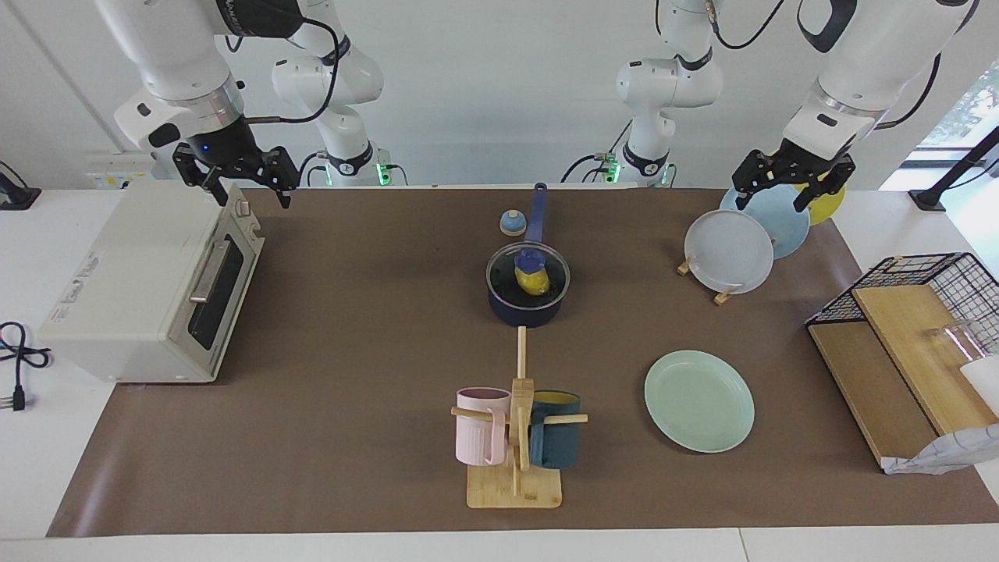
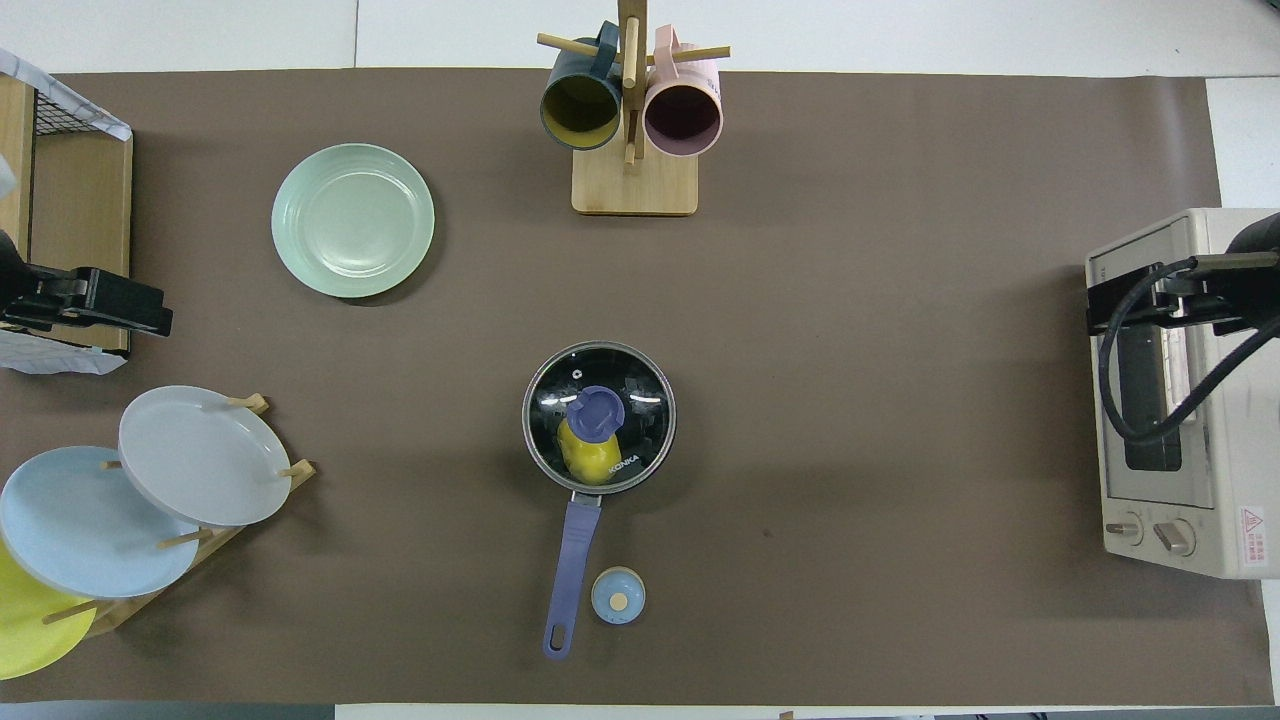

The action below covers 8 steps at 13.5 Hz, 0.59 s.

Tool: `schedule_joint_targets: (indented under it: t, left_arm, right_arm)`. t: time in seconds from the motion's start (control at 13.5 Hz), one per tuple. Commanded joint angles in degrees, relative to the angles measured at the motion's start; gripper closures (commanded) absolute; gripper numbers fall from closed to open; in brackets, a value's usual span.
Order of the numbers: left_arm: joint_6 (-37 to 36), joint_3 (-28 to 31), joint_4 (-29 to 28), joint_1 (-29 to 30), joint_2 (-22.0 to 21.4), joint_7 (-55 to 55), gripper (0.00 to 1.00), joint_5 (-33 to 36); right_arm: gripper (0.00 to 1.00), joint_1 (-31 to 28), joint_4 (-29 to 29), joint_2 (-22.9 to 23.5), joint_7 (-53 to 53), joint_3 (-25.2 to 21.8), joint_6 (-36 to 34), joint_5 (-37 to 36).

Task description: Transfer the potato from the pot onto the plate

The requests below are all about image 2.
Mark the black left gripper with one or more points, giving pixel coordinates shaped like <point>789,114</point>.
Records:
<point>60,300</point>

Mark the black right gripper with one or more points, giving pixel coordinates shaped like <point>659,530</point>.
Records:
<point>1195,290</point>

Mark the yellow lemon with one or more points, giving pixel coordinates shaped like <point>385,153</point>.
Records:
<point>590,458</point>

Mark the glass lid purple knob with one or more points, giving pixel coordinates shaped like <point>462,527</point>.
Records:
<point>640,400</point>

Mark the grey plate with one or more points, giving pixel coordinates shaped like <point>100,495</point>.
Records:
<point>205,455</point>

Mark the light blue plate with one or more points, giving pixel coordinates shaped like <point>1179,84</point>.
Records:
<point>85,525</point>

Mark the pale green plate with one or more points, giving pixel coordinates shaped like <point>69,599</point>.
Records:
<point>352,220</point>

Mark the wooden plate rack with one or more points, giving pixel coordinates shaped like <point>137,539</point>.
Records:
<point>120,605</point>

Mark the yellow plate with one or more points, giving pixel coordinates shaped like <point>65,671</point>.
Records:
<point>30,630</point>

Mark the white printed paper sheet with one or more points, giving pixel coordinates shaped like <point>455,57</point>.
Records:
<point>50,358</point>

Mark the wooden shelf board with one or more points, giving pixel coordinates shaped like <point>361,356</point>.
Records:
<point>80,200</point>

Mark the beige toaster oven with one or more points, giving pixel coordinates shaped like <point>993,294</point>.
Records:
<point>1235,480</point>

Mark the white patterned cloth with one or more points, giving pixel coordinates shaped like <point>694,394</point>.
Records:
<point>75,100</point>

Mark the brown table mat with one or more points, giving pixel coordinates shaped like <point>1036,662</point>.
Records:
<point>850,300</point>

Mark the pink mug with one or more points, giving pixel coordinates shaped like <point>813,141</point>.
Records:
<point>683,115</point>

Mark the dark blue mug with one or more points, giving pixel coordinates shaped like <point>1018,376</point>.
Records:
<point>580,105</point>

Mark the wooden mug tree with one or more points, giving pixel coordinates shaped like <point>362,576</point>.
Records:
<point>635,185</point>

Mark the small blue round timer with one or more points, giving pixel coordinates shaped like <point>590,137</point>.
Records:
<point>618,595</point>

